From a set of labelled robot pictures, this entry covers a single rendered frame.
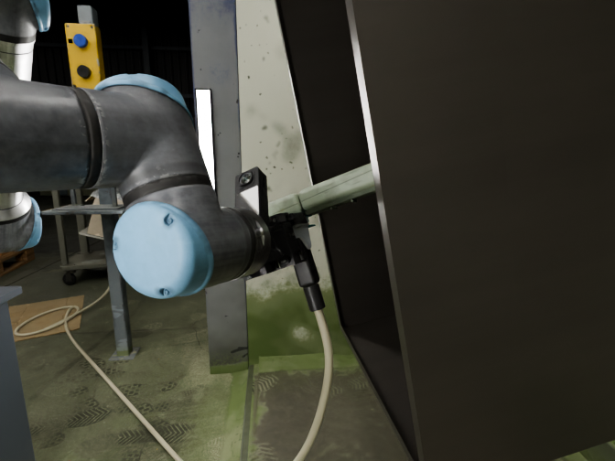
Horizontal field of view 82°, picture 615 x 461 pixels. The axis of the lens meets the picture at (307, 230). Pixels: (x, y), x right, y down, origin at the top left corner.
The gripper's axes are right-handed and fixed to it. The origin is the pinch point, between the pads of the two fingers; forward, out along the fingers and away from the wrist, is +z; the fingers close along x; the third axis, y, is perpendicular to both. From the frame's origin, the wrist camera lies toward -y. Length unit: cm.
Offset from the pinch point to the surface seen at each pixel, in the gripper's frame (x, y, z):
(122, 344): -139, 18, 74
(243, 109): -32, -60, 69
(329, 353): -0.9, 24.1, -1.6
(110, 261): -123, -22, 67
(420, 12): 30.1, -16.5, -16.6
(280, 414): -53, 60, 60
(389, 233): 17.7, 7.2, -13.8
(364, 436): -23, 72, 60
